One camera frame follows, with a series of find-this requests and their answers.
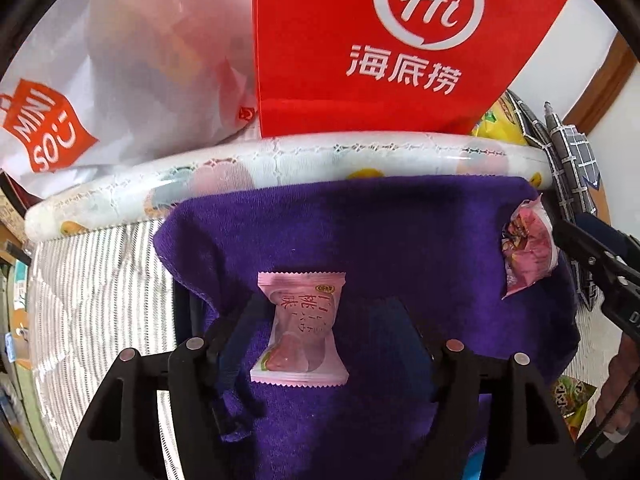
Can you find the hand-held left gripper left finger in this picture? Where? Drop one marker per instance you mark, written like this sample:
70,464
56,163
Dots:
240,330

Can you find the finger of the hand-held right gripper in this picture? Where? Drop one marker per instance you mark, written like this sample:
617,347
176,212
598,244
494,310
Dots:
602,227
585,252

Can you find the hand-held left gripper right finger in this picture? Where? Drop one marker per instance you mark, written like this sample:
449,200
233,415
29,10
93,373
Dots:
415,332

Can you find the pink patterned candy packet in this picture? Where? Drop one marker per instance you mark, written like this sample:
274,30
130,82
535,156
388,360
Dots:
530,255

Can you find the pale pink peach snack packet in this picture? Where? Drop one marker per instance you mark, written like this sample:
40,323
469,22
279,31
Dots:
305,330

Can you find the person's right hand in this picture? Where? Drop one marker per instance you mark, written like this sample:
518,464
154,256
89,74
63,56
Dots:
620,385

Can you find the grey checkered cloth bag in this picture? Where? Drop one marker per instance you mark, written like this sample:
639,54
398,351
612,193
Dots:
565,160

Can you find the purple towel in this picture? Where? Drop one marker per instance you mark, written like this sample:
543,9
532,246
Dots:
400,240

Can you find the green snack packet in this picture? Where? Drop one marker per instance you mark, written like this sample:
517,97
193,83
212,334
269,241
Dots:
572,395

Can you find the yellow snack bag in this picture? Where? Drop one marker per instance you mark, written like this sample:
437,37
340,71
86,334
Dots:
500,125

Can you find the rolled printed white mat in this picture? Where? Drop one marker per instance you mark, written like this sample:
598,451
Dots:
300,157

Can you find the wooden desk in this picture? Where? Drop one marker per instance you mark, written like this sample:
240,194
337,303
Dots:
10,240

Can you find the white plastic shopping bag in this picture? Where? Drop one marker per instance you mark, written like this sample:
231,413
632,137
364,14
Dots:
125,60

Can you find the red paper bag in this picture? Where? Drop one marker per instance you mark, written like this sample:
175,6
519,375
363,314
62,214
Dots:
325,35

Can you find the brown wooden door frame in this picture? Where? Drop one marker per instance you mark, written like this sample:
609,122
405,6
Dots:
605,85

